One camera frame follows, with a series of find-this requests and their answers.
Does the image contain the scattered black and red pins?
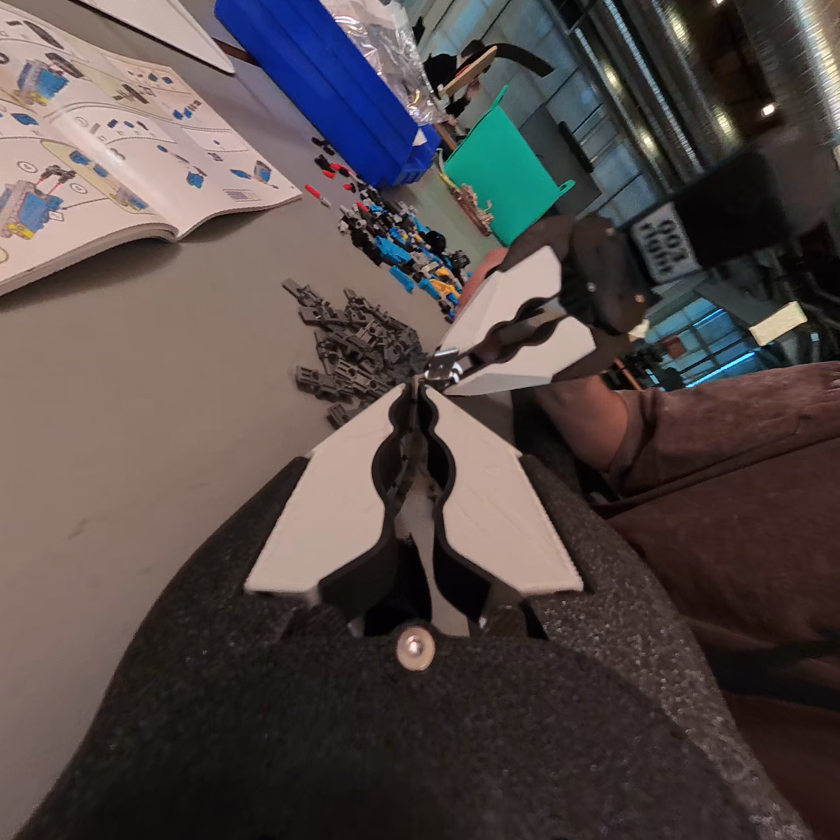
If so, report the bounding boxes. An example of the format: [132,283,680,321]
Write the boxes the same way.
[304,134,360,209]

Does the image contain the clear plastic bags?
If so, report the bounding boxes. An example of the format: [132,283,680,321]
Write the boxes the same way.
[320,0,435,127]

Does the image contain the pile of grey track links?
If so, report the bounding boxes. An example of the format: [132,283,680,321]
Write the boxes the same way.
[281,277,435,429]

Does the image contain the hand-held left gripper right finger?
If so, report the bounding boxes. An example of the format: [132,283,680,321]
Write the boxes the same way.
[419,385,585,621]

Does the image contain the heap of mixed coloured bricks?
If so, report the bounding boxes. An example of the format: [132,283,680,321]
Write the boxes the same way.
[336,182,475,324]

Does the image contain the brown wooden model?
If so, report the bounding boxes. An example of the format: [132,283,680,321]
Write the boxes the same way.
[451,182,494,238]

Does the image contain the silver ventilation duct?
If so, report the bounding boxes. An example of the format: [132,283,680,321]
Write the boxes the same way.
[604,0,840,185]

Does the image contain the open instruction booklet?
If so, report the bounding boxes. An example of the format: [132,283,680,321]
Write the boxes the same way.
[0,0,304,298]

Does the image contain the grey desk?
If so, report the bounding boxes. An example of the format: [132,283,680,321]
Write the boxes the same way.
[0,0,519,840]

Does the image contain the blue plastic bin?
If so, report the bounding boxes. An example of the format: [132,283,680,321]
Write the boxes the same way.
[214,0,443,189]

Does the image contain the person's right hand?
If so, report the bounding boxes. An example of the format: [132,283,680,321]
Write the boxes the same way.
[457,246,513,312]

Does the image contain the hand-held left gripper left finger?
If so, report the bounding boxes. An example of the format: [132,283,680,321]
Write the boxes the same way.
[244,382,417,597]

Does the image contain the white wall sign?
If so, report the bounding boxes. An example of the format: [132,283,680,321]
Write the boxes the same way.
[747,301,809,347]

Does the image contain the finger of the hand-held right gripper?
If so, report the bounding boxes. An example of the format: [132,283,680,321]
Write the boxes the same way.
[448,315,598,398]
[436,248,564,360]

